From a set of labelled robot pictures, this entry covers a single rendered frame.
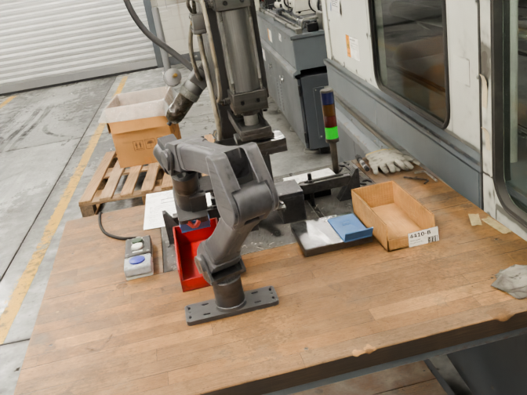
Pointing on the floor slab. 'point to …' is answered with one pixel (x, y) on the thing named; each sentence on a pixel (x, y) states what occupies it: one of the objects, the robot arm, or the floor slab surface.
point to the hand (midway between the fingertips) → (194, 224)
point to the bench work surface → (290, 351)
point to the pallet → (105, 178)
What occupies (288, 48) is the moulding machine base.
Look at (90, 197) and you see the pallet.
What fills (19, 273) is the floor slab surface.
